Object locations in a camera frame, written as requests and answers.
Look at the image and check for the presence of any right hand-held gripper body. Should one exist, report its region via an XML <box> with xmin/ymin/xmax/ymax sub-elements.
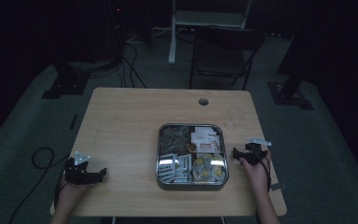
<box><xmin>243</xmin><ymin>137</ymin><xmax>273</xmax><ymax>166</ymax></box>

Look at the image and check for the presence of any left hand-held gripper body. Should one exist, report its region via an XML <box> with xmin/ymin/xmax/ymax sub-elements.
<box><xmin>63</xmin><ymin>150</ymin><xmax>91</xmax><ymax>187</ymax></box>

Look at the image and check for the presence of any person's left hand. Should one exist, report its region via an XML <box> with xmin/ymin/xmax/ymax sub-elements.
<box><xmin>55</xmin><ymin>175</ymin><xmax>91</xmax><ymax>207</ymax></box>

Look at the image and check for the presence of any person's right hand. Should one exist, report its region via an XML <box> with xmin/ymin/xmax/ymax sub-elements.
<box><xmin>240</xmin><ymin>150</ymin><xmax>273</xmax><ymax>194</ymax></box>

